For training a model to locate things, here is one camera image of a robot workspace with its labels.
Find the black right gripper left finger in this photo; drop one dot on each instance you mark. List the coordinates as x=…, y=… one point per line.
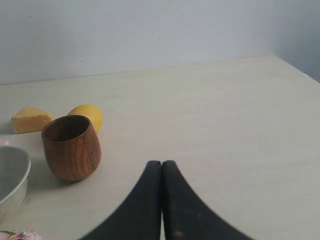
x=138, y=217

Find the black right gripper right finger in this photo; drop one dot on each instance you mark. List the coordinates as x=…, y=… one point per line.
x=186, y=216

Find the brown wooden cup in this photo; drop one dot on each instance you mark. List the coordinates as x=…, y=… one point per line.
x=71, y=147

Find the pink strawberry cupcake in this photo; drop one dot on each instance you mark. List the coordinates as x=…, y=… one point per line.
x=25, y=234

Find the yellow lemon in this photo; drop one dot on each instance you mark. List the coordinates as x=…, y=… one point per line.
x=92, y=112

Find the white ceramic bowl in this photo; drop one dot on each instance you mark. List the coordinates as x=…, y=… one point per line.
x=15, y=166

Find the yellow cheese wedge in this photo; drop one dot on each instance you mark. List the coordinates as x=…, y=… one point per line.
x=30, y=119

